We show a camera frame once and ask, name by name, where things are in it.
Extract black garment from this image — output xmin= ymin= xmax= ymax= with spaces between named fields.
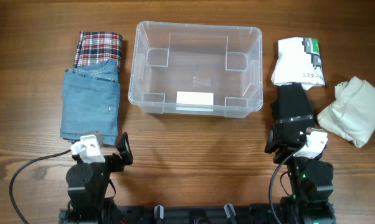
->
xmin=271 ymin=83 xmax=315 ymax=127

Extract cream cloth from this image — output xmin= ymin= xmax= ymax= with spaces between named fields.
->
xmin=317 ymin=77 xmax=375 ymax=148

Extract blue denim jeans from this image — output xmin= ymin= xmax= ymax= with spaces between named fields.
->
xmin=60 ymin=59 xmax=121 ymax=145

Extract white printed t-shirt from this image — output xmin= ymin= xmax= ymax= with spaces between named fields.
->
xmin=271 ymin=37 xmax=325 ymax=90

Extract red plaid shirt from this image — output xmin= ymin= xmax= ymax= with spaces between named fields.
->
xmin=74 ymin=31 xmax=123 ymax=70

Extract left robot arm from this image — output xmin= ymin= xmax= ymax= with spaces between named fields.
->
xmin=59 ymin=132 xmax=133 ymax=223

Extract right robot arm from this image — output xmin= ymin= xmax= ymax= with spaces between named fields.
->
xmin=265 ymin=115 xmax=336 ymax=224

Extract white label in container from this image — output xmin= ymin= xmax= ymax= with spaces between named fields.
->
xmin=176 ymin=91 xmax=214 ymax=106

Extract clear plastic storage container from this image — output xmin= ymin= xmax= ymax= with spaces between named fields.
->
xmin=128 ymin=21 xmax=263 ymax=118

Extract left camera cable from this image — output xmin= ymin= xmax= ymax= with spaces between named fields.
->
xmin=9 ymin=149 xmax=72 ymax=224

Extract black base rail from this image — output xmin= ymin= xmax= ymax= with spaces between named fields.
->
xmin=59 ymin=203 xmax=336 ymax=224

